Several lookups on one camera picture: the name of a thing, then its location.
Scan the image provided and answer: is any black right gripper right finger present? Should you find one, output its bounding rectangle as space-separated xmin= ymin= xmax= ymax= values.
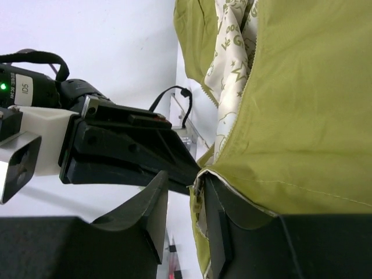
xmin=204 ymin=176 xmax=371 ymax=279

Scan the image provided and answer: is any olive green hooded jacket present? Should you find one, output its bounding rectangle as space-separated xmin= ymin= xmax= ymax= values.
xmin=174 ymin=1 xmax=371 ymax=278

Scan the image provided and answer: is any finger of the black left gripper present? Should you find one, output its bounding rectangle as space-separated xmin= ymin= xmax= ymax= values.
xmin=59 ymin=117 xmax=200 ymax=195
xmin=83 ymin=96 xmax=172 ymax=130

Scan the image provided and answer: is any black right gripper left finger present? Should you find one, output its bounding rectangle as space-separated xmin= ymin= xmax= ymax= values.
xmin=1 ymin=171 xmax=169 ymax=278

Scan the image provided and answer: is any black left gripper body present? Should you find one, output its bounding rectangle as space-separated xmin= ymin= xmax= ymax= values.
xmin=1 ymin=50 xmax=115 ymax=113

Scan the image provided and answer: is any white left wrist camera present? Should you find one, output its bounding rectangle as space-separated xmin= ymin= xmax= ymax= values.
xmin=1 ymin=106 xmax=78 ymax=205

